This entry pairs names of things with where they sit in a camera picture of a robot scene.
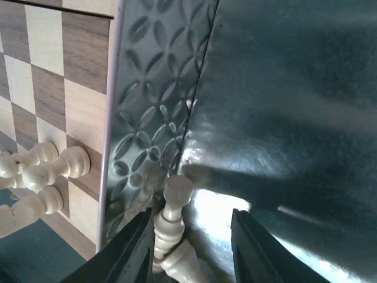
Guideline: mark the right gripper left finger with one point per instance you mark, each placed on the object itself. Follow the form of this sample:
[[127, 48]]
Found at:
[[128, 257]]

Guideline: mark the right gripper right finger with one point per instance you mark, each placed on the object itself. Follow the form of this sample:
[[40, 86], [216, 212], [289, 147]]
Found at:
[[260, 258]]

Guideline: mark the light chess piece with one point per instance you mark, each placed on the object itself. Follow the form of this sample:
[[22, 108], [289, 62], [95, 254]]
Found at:
[[168, 223], [29, 209], [13, 165], [183, 265]]

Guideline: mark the light wooden pawn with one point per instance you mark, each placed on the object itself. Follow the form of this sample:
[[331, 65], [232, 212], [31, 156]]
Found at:
[[73, 162]]

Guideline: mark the pink tin with pieces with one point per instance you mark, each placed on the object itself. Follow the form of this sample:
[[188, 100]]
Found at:
[[267, 106]]

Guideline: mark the wooden chess board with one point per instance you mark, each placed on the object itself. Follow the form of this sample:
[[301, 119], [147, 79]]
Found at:
[[54, 72]]

